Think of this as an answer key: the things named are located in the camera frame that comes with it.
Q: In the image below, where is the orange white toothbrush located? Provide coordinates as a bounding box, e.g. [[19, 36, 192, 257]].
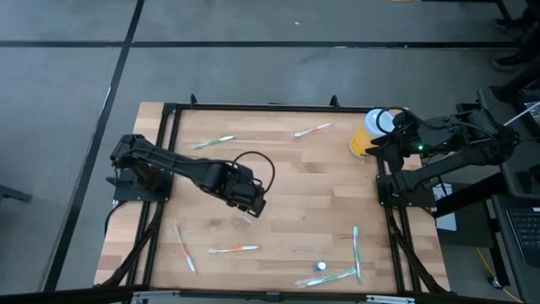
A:
[[294, 122, 334, 138], [208, 244, 262, 255], [172, 222, 197, 274]]

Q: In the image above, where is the black aluminium table frame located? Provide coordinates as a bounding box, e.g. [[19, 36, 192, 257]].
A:
[[99, 93, 451, 296]]

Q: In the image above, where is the black side desk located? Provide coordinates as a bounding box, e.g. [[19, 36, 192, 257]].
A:
[[476, 86, 540, 304]]

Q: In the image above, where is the green white toothbrush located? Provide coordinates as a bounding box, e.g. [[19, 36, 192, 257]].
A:
[[352, 225, 363, 283], [190, 134, 237, 149], [294, 267, 358, 290]]

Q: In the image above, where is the black crossbar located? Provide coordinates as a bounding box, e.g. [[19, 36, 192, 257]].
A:
[[0, 285, 540, 304]]

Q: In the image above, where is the black stand foot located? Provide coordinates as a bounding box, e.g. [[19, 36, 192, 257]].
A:
[[0, 184, 33, 203]]

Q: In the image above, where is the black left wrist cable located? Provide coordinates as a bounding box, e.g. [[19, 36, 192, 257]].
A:
[[231, 150, 276, 195]]

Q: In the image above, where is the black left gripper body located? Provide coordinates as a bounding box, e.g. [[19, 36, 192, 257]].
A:
[[219, 162, 267, 219]]

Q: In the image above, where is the yellow floor cable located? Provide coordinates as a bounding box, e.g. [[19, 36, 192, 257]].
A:
[[475, 247, 524, 303]]

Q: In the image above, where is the white paper label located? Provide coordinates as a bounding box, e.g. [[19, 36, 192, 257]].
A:
[[434, 183, 459, 232]]

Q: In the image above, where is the person's leg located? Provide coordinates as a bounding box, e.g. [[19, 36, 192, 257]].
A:
[[489, 0, 540, 102]]

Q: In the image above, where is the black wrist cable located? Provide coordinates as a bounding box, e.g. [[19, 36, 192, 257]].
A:
[[375, 106, 411, 134], [231, 150, 276, 195]]

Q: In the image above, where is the silver bracket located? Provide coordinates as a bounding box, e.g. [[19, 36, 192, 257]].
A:
[[130, 290, 181, 304], [365, 294, 417, 304]]

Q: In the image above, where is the yellow wipes canister white lid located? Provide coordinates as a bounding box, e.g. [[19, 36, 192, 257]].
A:
[[348, 108, 397, 160]]

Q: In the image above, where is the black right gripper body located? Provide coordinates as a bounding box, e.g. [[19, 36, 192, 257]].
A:
[[391, 111, 428, 154]]

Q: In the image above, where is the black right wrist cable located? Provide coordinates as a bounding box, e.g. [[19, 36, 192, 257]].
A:
[[375, 106, 411, 134]]

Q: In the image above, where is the black laptop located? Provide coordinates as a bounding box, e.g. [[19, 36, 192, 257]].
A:
[[505, 205, 540, 269]]

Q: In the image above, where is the white rod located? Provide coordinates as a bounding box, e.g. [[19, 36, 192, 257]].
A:
[[504, 100, 540, 127]]

